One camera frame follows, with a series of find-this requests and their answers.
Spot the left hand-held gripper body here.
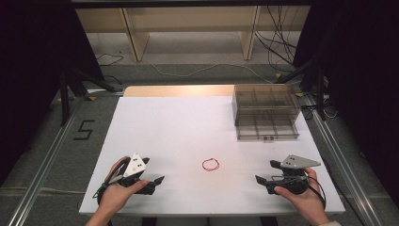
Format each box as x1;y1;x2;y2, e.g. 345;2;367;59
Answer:
116;153;157;196

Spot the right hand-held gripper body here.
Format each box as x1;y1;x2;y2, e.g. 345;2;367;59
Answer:
265;153;322;196

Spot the red rubber band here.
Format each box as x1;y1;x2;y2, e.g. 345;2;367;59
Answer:
200;157;221;172

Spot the transparent drawer organizer box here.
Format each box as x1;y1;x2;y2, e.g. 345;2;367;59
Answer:
231;83;302;141

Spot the person's right hand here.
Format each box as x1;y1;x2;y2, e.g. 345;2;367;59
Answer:
273;167;327;218

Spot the person's left hand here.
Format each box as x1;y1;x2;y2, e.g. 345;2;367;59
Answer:
99;155;151;215

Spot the black metal stand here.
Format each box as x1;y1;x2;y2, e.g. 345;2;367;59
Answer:
275;55;328;122
57;66;122;127

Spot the black curtain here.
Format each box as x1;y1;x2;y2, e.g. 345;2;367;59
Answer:
0;0;105;186
293;0;399;208

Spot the light wooden desk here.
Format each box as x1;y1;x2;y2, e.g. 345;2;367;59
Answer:
74;5;312;63

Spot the right hand-held gripper black cable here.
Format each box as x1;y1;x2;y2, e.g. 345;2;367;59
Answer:
270;174;327;210

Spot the aluminium floor rail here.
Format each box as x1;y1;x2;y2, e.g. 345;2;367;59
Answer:
7;93;83;226
301;93;384;226

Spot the short aluminium rail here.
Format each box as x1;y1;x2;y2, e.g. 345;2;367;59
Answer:
85;88;125;97

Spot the white floor cable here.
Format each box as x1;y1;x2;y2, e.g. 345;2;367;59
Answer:
150;62;275;85

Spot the thin black floor cable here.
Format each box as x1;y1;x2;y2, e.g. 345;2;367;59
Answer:
95;52;125;68

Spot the bundle of black cables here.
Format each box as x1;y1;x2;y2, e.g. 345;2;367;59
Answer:
254;5;299;66

